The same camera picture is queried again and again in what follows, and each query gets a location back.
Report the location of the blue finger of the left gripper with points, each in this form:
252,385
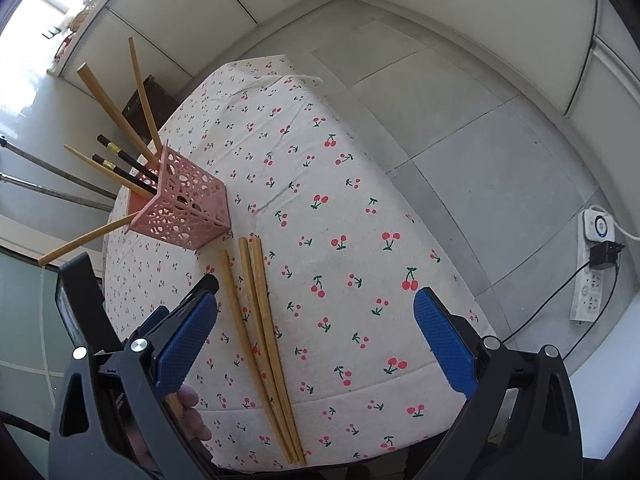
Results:
199,307

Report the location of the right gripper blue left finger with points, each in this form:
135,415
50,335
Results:
174,352

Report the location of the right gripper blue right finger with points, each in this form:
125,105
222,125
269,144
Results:
450,338

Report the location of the black chopstick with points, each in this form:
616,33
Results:
123,155
122,173

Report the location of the white kitchen cabinets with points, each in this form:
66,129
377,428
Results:
576,54

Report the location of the left hand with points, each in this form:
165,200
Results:
182,404

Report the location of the pink perforated utensil holder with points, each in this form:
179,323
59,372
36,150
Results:
190,206

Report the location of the white power strip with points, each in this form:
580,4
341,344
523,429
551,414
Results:
586,304

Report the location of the cherry print tablecloth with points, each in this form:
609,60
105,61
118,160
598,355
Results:
344,256

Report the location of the black power adapter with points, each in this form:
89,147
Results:
604,254

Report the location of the wicker basket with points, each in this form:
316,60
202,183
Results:
76,21

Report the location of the blue handled mop pole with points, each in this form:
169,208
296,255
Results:
5,178

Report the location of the green handled mop pole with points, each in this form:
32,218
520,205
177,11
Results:
55,170

